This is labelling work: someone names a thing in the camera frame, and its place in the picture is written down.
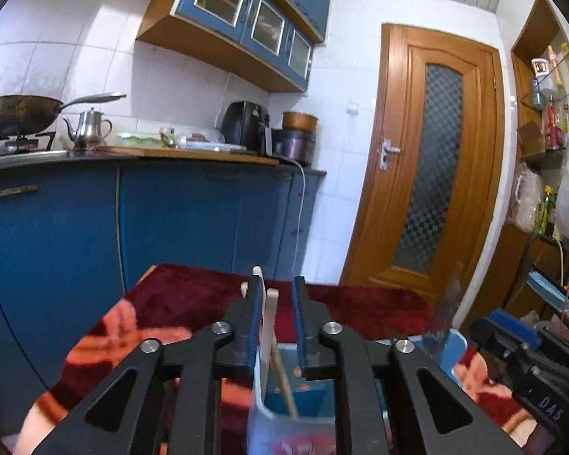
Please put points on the yellow bottle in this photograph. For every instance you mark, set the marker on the yellow bottle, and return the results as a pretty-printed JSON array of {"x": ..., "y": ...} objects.
[{"x": 566, "y": 61}]

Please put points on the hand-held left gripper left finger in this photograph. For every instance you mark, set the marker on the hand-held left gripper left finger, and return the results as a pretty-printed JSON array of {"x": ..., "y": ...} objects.
[{"x": 252, "y": 331}]

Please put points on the wooden door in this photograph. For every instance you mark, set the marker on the wooden door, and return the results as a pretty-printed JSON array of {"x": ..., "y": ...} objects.
[{"x": 393, "y": 104}]

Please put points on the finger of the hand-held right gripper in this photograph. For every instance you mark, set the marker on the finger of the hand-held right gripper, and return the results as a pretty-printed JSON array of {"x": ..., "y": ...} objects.
[{"x": 512, "y": 329}]

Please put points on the red and white jar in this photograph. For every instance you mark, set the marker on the red and white jar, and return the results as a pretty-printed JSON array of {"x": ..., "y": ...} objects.
[{"x": 540, "y": 67}]

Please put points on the black air fryer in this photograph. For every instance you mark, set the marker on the black air fryer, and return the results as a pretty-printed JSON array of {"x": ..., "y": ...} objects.
[{"x": 242, "y": 125}]

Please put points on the dark rice cooker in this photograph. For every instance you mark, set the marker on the dark rice cooker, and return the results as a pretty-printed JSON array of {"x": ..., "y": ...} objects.
[{"x": 294, "y": 144}]

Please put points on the wooden wall shelf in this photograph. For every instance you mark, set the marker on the wooden wall shelf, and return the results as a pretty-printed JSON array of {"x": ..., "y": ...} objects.
[{"x": 526, "y": 47}]

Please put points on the light blue utensil box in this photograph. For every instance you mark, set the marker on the light blue utensil box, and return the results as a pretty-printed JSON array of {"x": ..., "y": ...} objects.
[{"x": 308, "y": 400}]

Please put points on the beige chopstick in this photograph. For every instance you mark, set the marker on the beige chopstick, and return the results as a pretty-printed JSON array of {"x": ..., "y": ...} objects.
[
  {"x": 284, "y": 379},
  {"x": 257, "y": 272},
  {"x": 269, "y": 322},
  {"x": 244, "y": 289}
]

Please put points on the dark steel wok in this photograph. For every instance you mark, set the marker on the dark steel wok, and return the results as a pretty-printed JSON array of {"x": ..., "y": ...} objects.
[{"x": 14, "y": 113}]

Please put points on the white light switch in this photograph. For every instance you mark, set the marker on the white light switch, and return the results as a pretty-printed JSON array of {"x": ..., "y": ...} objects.
[{"x": 352, "y": 109}]

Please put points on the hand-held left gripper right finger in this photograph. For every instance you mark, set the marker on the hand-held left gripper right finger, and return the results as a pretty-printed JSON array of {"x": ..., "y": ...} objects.
[{"x": 299, "y": 327}]

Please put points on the red bottle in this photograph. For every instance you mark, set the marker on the red bottle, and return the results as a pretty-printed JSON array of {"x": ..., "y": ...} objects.
[{"x": 552, "y": 125}]

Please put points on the small cardboard box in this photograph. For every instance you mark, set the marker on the small cardboard box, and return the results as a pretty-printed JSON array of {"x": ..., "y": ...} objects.
[{"x": 531, "y": 140}]

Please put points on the blue glass-door wall cabinet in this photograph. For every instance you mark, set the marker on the blue glass-door wall cabinet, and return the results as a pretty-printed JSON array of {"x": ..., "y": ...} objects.
[{"x": 265, "y": 23}]

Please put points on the blue packet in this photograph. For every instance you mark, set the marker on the blue packet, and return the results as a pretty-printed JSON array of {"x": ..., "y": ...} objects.
[{"x": 547, "y": 289}]

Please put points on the brown pot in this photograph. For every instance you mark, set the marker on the brown pot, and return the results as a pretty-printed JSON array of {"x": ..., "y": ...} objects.
[{"x": 299, "y": 121}]

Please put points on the blue base cabinet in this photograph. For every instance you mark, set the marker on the blue base cabinet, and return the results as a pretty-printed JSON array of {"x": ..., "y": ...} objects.
[{"x": 170, "y": 218}]

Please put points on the gas stove burner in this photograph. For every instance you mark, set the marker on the gas stove burner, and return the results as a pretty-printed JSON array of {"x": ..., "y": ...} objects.
[{"x": 21, "y": 144}]

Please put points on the pale green container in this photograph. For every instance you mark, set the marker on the pale green container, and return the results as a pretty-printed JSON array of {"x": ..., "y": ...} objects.
[{"x": 140, "y": 139}]

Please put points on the printed fleece blanket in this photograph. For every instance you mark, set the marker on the printed fleece blanket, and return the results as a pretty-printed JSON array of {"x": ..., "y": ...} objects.
[{"x": 180, "y": 294}]

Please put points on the wooden cutting board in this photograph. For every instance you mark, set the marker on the wooden cutting board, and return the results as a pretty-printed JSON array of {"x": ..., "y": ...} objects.
[{"x": 194, "y": 154}]

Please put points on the steel kettle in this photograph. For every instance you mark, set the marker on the steel kettle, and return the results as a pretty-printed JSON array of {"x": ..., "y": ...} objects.
[{"x": 87, "y": 130}]

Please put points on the silver table knife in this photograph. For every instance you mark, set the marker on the silver table knife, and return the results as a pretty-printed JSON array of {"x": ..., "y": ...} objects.
[{"x": 443, "y": 322}]

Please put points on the green bottle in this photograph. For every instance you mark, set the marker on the green bottle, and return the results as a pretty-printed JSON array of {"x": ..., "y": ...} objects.
[{"x": 545, "y": 211}]

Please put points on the clear bag with contents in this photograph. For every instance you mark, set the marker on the clear bag with contents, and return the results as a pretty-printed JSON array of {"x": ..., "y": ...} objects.
[{"x": 526, "y": 196}]

